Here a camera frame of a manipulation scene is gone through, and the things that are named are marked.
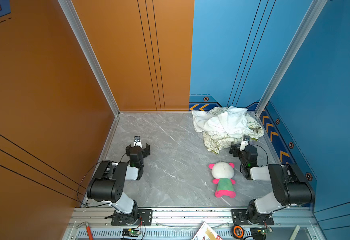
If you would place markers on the white cloth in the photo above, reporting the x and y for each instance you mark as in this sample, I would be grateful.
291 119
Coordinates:
231 122

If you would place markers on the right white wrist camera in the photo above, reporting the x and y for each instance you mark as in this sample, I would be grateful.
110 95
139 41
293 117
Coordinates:
244 142

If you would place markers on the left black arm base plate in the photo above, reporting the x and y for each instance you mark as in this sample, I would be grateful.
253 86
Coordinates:
140 216

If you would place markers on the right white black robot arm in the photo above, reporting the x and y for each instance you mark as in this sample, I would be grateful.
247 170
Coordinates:
289 187

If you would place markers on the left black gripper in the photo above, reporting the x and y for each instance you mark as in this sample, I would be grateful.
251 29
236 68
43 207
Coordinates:
145 150

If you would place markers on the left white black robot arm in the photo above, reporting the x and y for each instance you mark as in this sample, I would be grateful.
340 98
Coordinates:
107 186

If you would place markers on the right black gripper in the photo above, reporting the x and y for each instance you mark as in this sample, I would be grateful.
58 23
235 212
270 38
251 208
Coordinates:
235 150

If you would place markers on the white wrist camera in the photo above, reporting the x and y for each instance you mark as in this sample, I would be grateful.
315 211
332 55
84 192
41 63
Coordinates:
244 142
137 142

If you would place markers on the green circuit board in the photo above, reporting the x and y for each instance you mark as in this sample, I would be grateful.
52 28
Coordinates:
264 232
132 234

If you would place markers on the left green circuit board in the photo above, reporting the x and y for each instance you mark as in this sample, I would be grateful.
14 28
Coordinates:
132 234

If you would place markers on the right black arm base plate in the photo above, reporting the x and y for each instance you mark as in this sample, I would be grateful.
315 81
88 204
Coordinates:
243 217

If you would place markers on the right green circuit board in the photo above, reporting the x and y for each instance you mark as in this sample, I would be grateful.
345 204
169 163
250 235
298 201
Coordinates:
264 232

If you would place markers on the orange black tape measure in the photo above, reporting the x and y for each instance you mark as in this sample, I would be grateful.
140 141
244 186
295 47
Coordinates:
237 232

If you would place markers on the white pink plush toy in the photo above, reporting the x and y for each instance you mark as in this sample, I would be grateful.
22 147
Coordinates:
223 174

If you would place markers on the red handled tool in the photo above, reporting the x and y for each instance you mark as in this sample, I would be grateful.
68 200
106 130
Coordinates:
88 229

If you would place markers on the cream patterned cloth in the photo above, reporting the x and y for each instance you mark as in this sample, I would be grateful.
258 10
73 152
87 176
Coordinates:
215 144

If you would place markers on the aluminium front rail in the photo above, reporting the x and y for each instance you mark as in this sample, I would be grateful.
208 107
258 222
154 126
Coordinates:
292 223

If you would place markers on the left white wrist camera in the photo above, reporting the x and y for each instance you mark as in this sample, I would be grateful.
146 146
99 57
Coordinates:
137 142

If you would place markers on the printed booklet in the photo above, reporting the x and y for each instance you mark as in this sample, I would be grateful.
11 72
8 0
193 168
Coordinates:
206 232

